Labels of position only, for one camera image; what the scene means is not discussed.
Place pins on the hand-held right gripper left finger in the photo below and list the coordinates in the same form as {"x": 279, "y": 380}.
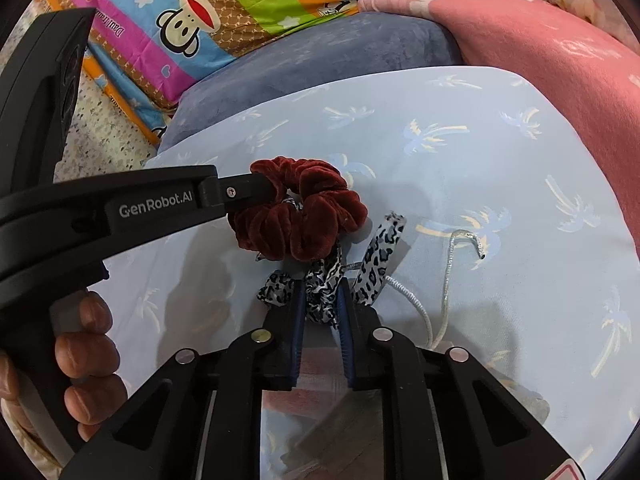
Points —
{"x": 296, "y": 320}

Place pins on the striped monkey print pillow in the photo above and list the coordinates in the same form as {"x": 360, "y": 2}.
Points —
{"x": 225, "y": 0}
{"x": 135, "y": 110}

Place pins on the pink face mask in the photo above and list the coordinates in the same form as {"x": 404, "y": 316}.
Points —
{"x": 320, "y": 410}

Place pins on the person's left hand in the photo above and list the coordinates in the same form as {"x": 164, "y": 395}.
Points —
{"x": 87, "y": 350}

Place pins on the dark red velvet scrunchie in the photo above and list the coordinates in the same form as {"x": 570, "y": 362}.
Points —
{"x": 310, "y": 215}

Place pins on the light blue palm print cloth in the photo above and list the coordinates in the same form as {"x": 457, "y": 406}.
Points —
{"x": 500, "y": 170}

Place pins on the blue-grey velvet cushion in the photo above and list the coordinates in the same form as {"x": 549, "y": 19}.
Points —
{"x": 300, "y": 60}

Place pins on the pink fleece blanket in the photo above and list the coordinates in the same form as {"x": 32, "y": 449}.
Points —
{"x": 525, "y": 50}

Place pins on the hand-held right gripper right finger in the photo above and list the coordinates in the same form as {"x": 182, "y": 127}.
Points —
{"x": 345, "y": 330}

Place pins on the leopard print ribbon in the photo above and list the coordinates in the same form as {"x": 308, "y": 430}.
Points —
{"x": 372, "y": 260}

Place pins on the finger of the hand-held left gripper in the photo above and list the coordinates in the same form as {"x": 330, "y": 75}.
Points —
{"x": 240, "y": 192}

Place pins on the speckled white cloth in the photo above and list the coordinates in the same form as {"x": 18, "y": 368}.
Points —
{"x": 95, "y": 145}

